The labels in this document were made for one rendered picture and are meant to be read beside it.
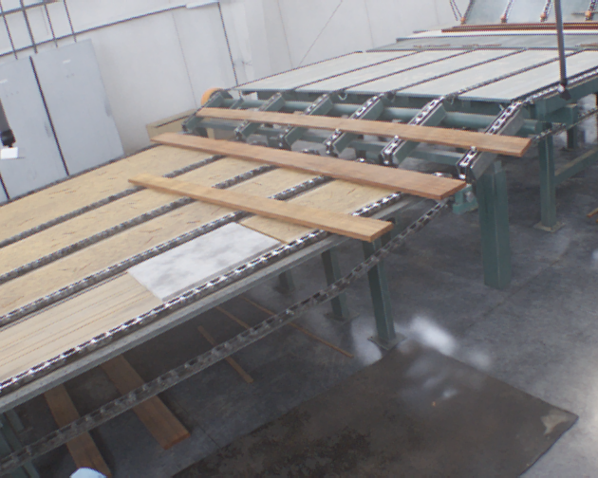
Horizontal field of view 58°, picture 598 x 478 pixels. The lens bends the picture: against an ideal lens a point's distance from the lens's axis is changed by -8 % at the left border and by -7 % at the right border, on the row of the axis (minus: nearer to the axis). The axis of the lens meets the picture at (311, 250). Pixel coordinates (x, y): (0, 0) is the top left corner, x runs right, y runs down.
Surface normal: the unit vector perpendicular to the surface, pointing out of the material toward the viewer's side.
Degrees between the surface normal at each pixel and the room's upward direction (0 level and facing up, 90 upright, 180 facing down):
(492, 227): 90
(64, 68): 90
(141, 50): 87
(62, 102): 90
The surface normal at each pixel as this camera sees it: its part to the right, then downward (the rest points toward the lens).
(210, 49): 0.56, 0.19
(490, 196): -0.79, 0.40
